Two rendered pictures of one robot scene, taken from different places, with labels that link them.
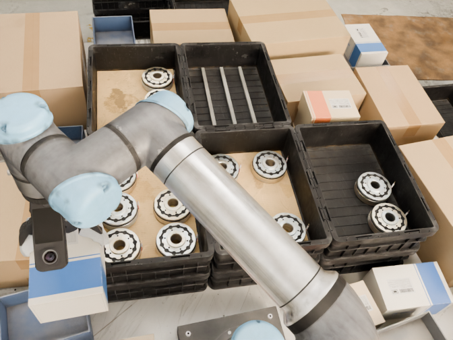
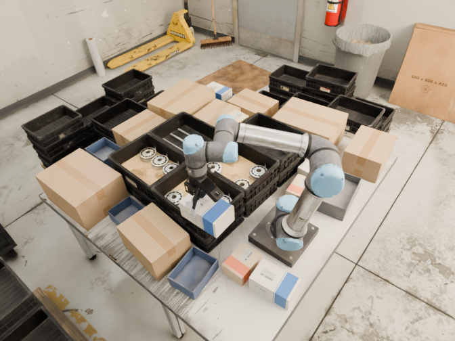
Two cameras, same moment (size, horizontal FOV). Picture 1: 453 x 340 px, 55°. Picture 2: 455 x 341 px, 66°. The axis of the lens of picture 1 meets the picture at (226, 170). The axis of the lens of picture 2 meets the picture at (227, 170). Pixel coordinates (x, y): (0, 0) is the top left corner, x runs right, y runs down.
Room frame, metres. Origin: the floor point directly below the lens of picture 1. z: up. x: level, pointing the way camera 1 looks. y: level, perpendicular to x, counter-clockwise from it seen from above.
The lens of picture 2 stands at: (-0.56, 0.61, 2.22)
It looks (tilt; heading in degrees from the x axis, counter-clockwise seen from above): 43 degrees down; 333
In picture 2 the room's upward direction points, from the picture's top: 4 degrees counter-clockwise
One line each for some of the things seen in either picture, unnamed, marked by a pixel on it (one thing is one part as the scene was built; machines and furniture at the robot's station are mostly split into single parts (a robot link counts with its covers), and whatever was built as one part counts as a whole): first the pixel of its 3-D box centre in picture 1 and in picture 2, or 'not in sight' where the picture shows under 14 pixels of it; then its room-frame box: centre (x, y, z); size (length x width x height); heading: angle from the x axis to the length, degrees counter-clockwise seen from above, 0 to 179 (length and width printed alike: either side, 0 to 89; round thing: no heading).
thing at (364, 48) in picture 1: (361, 46); (217, 93); (1.65, -0.48, 0.75); 0.20 x 0.12 x 0.09; 21
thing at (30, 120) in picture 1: (28, 138); (195, 151); (0.35, 0.27, 1.41); 0.09 x 0.08 x 0.11; 55
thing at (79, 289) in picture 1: (69, 257); (206, 210); (0.34, 0.26, 1.09); 0.20 x 0.12 x 0.09; 21
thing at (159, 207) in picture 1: (172, 204); not in sight; (0.63, 0.13, 0.86); 0.10 x 0.10 x 0.01
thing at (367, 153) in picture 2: not in sight; (367, 153); (0.46, -0.89, 0.78); 0.30 x 0.22 x 0.16; 116
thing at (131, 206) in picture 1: (117, 208); not in sight; (0.59, 0.27, 0.86); 0.10 x 0.10 x 0.01
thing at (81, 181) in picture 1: (84, 175); (222, 149); (0.31, 0.18, 1.41); 0.11 x 0.11 x 0.08; 55
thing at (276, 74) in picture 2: not in sight; (291, 89); (1.93, -1.47, 0.31); 0.40 x 0.30 x 0.34; 21
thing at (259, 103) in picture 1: (230, 95); (187, 140); (1.09, 0.03, 0.87); 0.40 x 0.30 x 0.11; 18
